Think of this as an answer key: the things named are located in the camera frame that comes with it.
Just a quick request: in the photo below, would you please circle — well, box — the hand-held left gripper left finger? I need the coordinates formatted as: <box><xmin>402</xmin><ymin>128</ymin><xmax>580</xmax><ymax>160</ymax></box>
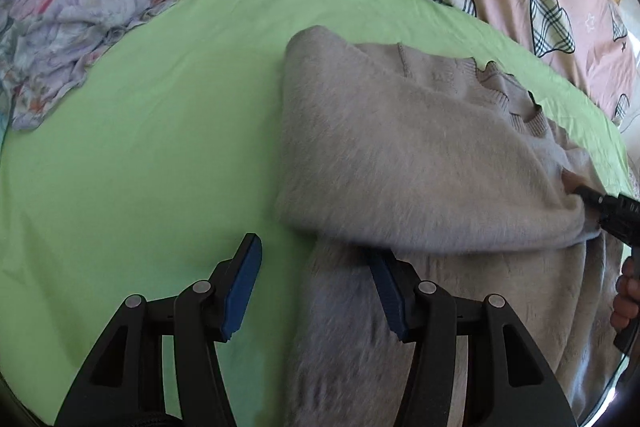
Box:
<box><xmin>54</xmin><ymin>233</ymin><xmax>263</xmax><ymax>427</ymax></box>

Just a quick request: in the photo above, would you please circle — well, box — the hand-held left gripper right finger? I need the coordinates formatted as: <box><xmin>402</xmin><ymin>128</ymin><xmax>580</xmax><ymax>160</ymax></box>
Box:
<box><xmin>367</xmin><ymin>251</ymin><xmax>578</xmax><ymax>427</ymax></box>

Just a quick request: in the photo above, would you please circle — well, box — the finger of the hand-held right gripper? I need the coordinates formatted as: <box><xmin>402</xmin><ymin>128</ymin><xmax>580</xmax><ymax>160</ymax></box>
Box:
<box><xmin>572</xmin><ymin>184</ymin><xmax>640</xmax><ymax>248</ymax></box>

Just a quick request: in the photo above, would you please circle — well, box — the beige knit sweater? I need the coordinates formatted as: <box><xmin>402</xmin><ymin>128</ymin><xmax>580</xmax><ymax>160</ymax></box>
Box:
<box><xmin>274</xmin><ymin>25</ymin><xmax>626</xmax><ymax>427</ymax></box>

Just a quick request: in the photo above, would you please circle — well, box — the person's right hand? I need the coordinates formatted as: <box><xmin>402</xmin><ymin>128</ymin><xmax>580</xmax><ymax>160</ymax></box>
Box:
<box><xmin>611</xmin><ymin>257</ymin><xmax>640</xmax><ymax>333</ymax></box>

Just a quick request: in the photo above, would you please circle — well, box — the light green bed sheet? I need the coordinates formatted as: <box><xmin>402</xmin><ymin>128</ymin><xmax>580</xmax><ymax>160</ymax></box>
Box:
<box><xmin>0</xmin><ymin>0</ymin><xmax>633</xmax><ymax>427</ymax></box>

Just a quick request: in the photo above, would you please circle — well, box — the floral ruffled pillow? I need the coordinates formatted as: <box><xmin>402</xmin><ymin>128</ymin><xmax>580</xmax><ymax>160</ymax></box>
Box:
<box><xmin>0</xmin><ymin>0</ymin><xmax>243</xmax><ymax>132</ymax></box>

